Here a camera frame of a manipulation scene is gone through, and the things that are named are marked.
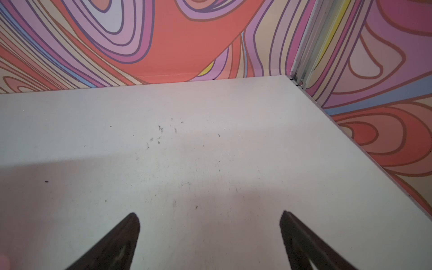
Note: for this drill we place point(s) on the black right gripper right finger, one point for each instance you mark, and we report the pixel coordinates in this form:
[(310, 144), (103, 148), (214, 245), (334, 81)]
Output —
[(306, 250)]

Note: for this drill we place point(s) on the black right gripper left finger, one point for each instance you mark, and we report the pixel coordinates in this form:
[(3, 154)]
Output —
[(115, 251)]

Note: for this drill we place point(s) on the aluminium corner frame post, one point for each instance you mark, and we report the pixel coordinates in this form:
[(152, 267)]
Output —
[(316, 32)]

